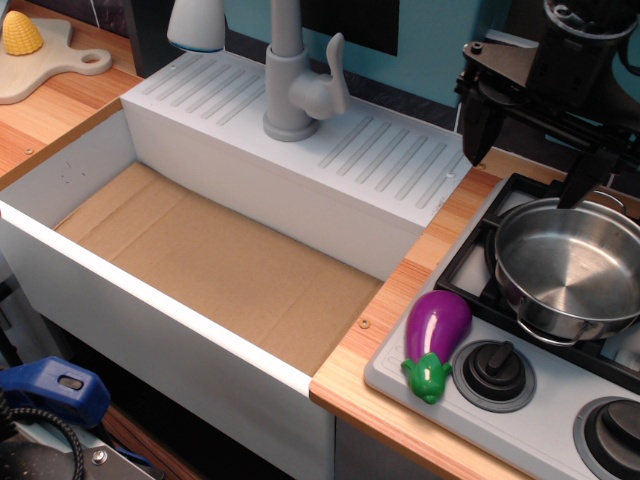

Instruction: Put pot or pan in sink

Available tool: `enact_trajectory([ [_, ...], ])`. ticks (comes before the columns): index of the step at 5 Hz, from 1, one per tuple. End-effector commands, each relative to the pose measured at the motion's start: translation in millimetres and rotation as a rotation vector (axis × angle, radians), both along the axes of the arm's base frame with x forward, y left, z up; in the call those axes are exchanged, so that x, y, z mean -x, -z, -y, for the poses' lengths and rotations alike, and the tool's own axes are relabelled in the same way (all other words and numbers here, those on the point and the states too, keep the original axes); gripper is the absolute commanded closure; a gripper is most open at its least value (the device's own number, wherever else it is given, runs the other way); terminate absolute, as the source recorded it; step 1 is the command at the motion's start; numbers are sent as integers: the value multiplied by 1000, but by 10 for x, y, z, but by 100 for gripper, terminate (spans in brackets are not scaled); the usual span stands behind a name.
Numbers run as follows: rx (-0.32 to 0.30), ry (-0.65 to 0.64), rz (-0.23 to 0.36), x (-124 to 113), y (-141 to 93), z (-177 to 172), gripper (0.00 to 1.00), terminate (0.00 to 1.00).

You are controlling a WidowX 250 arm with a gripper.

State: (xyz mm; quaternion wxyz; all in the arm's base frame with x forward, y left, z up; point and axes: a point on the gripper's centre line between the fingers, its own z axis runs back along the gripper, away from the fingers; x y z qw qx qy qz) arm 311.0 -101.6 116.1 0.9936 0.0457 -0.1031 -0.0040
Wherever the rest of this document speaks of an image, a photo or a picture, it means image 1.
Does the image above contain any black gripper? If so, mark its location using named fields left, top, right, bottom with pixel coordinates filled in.
left=456, top=42, right=639, bottom=209

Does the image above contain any stainless steel pot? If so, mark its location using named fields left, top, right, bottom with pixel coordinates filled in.
left=494, top=198, right=639, bottom=347

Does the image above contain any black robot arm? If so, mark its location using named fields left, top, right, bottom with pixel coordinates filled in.
left=456, top=1, right=639, bottom=209

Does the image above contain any white toy sink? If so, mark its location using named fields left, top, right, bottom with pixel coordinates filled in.
left=1, top=53, right=469, bottom=479

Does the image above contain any cardboard sheet in sink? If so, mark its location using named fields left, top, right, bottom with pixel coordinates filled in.
left=57, top=163, right=381, bottom=375

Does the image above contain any black burner grate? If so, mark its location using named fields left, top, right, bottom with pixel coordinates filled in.
left=436, top=174, right=639, bottom=393

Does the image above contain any teal cabinet box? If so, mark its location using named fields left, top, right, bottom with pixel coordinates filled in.
left=223, top=0, right=512, bottom=109

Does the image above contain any purple toy eggplant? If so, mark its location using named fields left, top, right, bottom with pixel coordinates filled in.
left=401, top=290, right=472, bottom=405

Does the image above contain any black left stove knob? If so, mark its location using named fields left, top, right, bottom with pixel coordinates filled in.
left=453, top=340, right=537, bottom=414

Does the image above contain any black stove knob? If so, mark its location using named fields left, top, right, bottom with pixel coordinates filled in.
left=453, top=340, right=537, bottom=414
left=573, top=397, right=639, bottom=479

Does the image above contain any grey toy faucet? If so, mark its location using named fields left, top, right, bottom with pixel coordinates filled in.
left=263, top=0, right=350, bottom=142

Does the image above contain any grey toy stove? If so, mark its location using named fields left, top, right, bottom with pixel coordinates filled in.
left=364, top=174, right=639, bottom=479

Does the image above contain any black right stove knob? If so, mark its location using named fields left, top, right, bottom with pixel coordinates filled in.
left=573, top=397, right=639, bottom=479

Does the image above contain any white soap dispenser bottle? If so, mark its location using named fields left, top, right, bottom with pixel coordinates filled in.
left=167, top=0, right=226, bottom=53

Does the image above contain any wooden cutting board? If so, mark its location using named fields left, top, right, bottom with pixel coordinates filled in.
left=1, top=18, right=112, bottom=105

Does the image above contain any yellow toy corn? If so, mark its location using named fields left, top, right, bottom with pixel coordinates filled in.
left=2, top=11, right=44, bottom=56

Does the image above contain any blue clamp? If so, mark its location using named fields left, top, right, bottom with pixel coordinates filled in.
left=1, top=356, right=111, bottom=428

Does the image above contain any black braided cable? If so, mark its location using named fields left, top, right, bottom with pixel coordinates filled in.
left=0, top=399, right=86, bottom=480

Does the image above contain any grey metal bracket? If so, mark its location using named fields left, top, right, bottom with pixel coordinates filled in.
left=1, top=425, right=166, bottom=479

